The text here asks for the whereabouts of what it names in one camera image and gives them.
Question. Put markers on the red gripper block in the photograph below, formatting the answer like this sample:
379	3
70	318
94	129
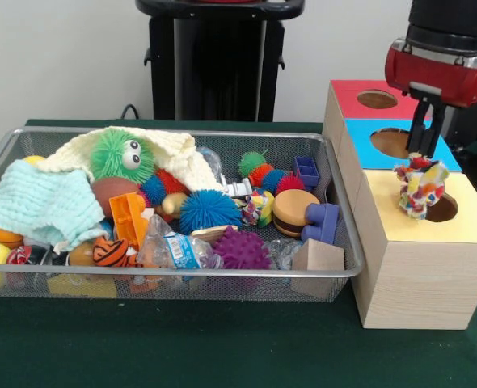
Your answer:
436	78

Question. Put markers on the multicolour fabric knot toy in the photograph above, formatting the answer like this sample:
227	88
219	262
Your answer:
416	194

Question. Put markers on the cream waffle cloth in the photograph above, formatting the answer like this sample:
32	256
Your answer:
182	159

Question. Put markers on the wooden box with three holes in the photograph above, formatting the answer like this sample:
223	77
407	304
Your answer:
420	283

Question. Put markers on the shallow clear mesh bin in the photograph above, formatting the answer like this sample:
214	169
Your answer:
238	288

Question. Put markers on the purple toy block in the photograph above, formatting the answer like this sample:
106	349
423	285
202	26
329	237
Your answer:
323	224

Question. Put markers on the round tan wooden disc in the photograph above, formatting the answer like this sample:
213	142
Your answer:
295	206

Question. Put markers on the plain wooden cube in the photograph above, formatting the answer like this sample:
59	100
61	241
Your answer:
319	256

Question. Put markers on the yellow multicolour knot toy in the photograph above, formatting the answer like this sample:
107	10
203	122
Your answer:
258	208

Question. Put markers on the purple spiky ball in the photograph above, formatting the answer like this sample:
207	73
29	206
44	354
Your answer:
242	250

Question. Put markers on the blue spiky ball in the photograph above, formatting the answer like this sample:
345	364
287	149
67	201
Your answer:
210	212

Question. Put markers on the crushed clear plastic bottle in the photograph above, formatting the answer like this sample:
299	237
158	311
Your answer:
178	246

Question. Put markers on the green fuzzy googly-eyed toy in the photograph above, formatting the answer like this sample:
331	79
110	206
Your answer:
111	155

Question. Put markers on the light blue waffle cloth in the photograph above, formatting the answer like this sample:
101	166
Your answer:
40	198

